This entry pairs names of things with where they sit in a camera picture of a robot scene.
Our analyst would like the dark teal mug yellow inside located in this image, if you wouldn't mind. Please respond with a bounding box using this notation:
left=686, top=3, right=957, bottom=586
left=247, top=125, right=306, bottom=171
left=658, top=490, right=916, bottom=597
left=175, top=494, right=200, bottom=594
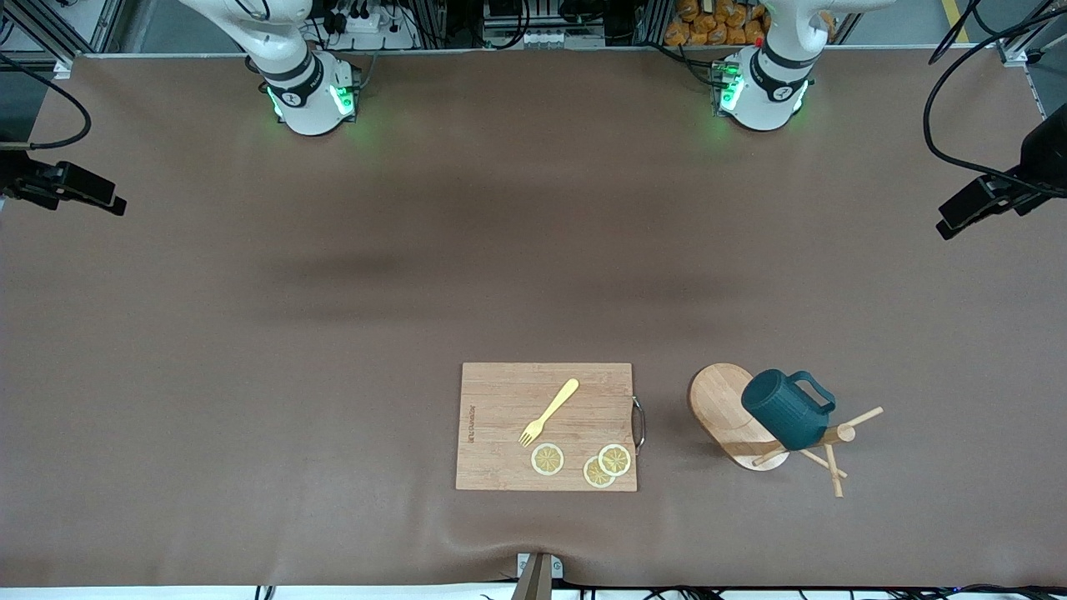
left=741, top=369, right=837, bottom=452

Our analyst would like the wooden mug tree rack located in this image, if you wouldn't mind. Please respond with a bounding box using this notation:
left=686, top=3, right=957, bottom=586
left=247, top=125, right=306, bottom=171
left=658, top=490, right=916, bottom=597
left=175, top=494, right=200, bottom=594
left=688, top=362, right=884, bottom=498

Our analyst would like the black electronics rack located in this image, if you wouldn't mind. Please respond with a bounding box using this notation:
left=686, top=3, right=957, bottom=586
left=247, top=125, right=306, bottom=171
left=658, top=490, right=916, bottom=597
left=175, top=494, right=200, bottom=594
left=479, top=0, right=609, bottom=34

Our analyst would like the pile of orange bags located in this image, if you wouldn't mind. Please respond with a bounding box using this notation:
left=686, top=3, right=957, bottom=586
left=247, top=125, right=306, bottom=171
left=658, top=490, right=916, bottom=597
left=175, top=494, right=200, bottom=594
left=664, top=0, right=769, bottom=48

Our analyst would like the white power strip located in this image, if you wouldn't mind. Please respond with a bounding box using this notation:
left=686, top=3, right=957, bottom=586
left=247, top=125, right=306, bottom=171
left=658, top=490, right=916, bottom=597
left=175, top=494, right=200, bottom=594
left=332, top=7, right=393, bottom=34
left=521, top=30, right=607, bottom=49

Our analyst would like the brown table mat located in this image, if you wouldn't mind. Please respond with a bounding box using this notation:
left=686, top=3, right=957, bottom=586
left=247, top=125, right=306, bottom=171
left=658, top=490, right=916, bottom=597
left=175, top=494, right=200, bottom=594
left=0, top=46, right=1067, bottom=589

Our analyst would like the wooden cutting board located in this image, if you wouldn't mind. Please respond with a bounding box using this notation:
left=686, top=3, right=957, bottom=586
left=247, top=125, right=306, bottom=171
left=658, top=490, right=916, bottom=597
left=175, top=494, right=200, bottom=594
left=455, top=362, right=639, bottom=493

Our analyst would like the yellow plastic fork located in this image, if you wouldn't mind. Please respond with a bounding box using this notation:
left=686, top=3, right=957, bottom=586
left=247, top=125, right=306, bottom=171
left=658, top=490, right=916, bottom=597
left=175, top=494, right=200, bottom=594
left=518, top=378, right=580, bottom=448

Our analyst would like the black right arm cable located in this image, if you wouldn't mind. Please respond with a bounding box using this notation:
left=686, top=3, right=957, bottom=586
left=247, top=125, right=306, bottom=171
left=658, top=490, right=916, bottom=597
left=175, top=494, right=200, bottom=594
left=0, top=52, right=92, bottom=151

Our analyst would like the aluminium frame post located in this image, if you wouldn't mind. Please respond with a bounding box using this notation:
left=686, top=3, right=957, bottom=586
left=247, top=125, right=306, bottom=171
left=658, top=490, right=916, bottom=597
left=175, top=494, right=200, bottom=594
left=999, top=0, right=1067, bottom=69
left=0, top=0, right=126, bottom=72

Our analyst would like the thin black cable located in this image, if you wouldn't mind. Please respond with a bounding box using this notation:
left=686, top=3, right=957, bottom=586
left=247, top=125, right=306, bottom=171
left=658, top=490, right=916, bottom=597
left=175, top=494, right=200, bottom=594
left=932, top=0, right=993, bottom=59

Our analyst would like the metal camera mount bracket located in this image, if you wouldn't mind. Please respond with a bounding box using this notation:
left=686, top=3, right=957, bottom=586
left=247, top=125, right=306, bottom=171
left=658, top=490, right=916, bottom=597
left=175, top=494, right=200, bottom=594
left=513, top=552, right=564, bottom=600

